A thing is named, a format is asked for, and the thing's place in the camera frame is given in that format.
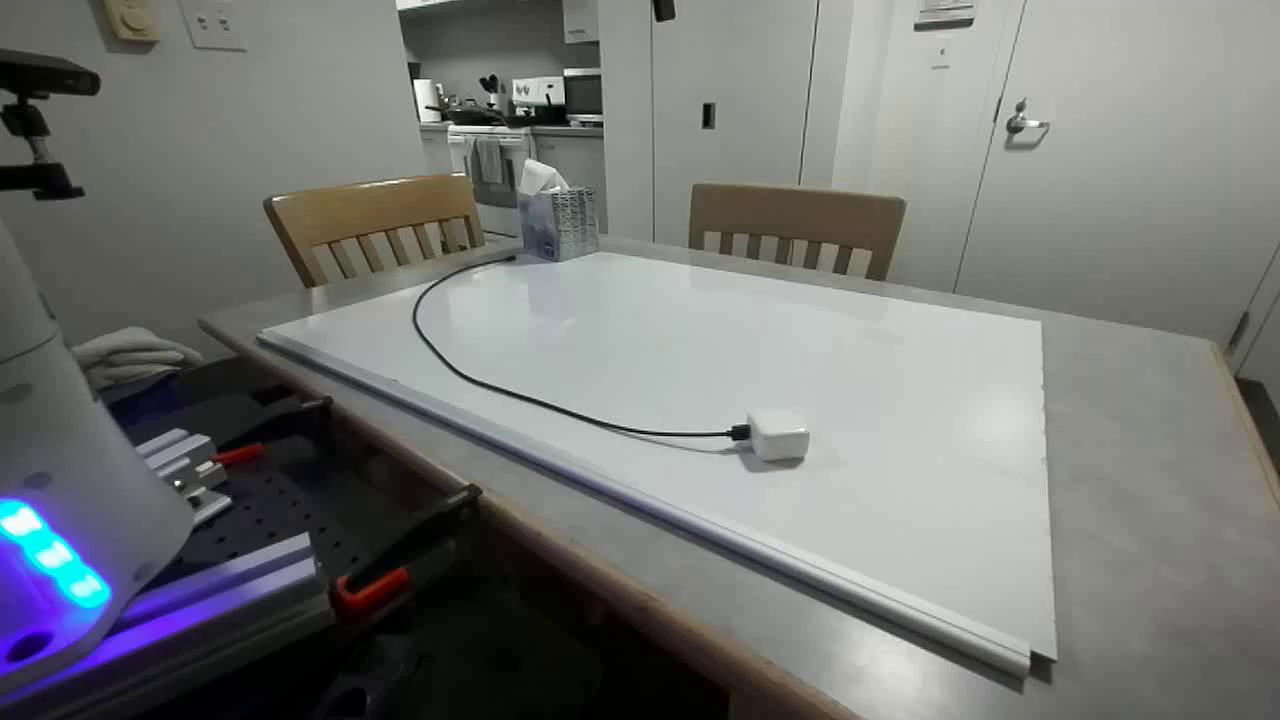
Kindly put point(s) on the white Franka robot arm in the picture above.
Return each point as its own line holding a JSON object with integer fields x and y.
{"x": 52, "y": 442}

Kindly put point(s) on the clear plastic bottle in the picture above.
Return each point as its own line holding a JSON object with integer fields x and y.
{"x": 562, "y": 224}

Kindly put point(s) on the light wooden slat-back chair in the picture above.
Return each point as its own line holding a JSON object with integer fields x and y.
{"x": 801, "y": 211}
{"x": 363, "y": 204}

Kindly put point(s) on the large white whiteboard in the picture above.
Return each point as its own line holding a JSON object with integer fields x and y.
{"x": 801, "y": 533}

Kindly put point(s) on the white kitchen stove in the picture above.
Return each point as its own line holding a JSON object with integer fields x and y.
{"x": 460, "y": 163}

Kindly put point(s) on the white microwave oven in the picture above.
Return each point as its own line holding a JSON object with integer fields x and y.
{"x": 539, "y": 95}

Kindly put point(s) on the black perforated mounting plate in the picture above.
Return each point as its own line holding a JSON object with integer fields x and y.
{"x": 292, "y": 507}

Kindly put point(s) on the white folded cloth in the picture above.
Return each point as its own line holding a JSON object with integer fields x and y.
{"x": 134, "y": 359}

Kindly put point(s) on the aluminium profile rail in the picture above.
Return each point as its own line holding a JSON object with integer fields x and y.
{"x": 226, "y": 586}

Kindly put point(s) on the white wall outlet plate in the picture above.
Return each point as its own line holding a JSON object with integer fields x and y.
{"x": 212, "y": 26}

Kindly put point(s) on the black camera on mount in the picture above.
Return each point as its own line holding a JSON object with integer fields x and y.
{"x": 32, "y": 73}

